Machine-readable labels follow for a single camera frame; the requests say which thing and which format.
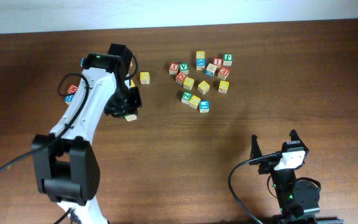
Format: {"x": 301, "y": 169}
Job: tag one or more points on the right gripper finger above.
{"x": 255, "y": 153}
{"x": 295, "y": 140}

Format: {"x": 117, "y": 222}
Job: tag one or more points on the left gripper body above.
{"x": 127, "y": 101}

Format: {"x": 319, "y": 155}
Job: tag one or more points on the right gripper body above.
{"x": 268, "y": 167}

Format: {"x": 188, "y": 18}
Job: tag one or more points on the green letter R block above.
{"x": 130, "y": 117}

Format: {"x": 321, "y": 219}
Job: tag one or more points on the yellow letter S block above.
{"x": 145, "y": 78}

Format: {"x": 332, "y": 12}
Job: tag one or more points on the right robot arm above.
{"x": 298, "y": 197}

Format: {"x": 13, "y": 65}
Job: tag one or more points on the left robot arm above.
{"x": 66, "y": 169}

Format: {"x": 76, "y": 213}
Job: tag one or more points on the red letter M block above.
{"x": 72, "y": 89}

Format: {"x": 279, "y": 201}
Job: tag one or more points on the blue letter H block upper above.
{"x": 68, "y": 99}

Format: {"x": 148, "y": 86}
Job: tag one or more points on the red letter Y block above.
{"x": 173, "y": 68}

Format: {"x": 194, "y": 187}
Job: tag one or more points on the red letter Q block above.
{"x": 180, "y": 78}

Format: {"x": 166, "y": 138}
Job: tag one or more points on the green letter Z block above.
{"x": 186, "y": 97}

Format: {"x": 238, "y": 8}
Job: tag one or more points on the yellow block beside Q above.
{"x": 188, "y": 83}

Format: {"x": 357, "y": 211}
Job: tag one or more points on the green letter V block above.
{"x": 184, "y": 68}

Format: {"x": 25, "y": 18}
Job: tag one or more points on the yellow letter G block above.
{"x": 194, "y": 101}

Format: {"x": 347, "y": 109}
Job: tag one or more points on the blue letter L block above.
{"x": 204, "y": 106}

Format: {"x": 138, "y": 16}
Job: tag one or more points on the yellow block right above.
{"x": 223, "y": 86}

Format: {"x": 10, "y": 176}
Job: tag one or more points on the blue letter X block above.
{"x": 200, "y": 63}

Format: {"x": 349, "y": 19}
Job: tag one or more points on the red letter E block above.
{"x": 223, "y": 73}

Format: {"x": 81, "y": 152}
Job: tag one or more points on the yellow block top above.
{"x": 200, "y": 54}

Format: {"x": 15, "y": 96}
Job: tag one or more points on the wooden block blue side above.
{"x": 210, "y": 70}

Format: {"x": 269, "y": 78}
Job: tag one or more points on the green letter J block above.
{"x": 227, "y": 59}

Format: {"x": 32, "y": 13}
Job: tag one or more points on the red letter I block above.
{"x": 218, "y": 62}

